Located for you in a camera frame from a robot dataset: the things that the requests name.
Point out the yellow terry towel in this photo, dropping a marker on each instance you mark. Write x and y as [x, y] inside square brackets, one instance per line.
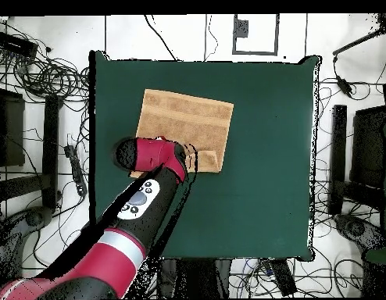
[186, 115]

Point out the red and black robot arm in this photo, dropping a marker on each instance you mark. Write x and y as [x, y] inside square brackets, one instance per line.
[152, 153]

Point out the dark green tablecloth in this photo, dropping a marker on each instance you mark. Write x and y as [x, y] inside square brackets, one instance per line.
[258, 172]

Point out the long black power strip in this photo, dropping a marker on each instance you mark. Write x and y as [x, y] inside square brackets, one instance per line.
[75, 168]

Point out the short black power strip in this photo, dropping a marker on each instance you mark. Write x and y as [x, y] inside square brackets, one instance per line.
[283, 275]

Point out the black stand bar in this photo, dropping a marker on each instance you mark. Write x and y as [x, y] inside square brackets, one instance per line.
[50, 150]
[338, 156]

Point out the small grey box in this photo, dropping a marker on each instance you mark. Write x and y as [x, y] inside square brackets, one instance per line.
[241, 28]

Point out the grey caster foot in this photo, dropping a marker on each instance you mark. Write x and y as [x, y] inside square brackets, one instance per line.
[33, 218]
[355, 228]

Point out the black power adapter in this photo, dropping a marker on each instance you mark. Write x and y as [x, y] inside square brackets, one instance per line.
[343, 85]

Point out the dark rectangular panel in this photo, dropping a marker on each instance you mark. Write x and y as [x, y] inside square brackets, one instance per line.
[11, 131]
[368, 147]

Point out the black pole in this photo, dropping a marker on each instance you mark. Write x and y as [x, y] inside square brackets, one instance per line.
[355, 43]

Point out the black electronics box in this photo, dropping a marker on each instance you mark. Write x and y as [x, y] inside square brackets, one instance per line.
[16, 45]

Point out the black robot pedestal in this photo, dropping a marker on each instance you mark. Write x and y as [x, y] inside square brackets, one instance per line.
[199, 278]

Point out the grey square frame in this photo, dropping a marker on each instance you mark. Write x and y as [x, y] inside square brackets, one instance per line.
[234, 47]

